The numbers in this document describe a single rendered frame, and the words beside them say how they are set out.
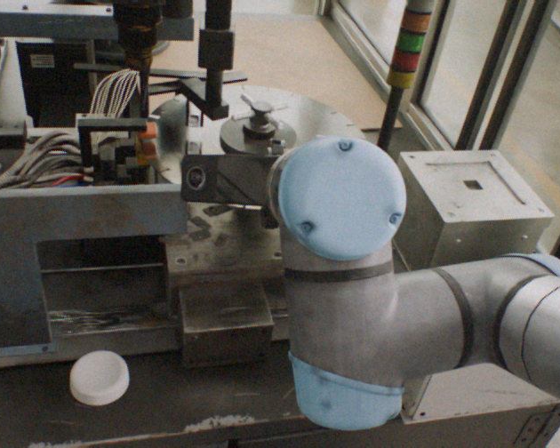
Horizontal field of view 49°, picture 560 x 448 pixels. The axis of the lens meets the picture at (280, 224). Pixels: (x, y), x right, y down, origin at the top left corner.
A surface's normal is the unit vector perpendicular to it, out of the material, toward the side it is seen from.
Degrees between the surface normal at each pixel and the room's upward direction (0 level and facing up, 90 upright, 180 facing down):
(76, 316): 0
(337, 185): 56
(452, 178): 0
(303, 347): 78
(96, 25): 90
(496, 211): 0
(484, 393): 90
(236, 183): 60
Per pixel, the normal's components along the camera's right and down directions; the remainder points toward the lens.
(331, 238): 0.12, 0.07
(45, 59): 0.22, 0.64
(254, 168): -0.43, 0.02
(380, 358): 0.36, 0.11
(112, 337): 0.11, -0.77
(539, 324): -0.88, -0.31
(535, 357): -0.95, 0.03
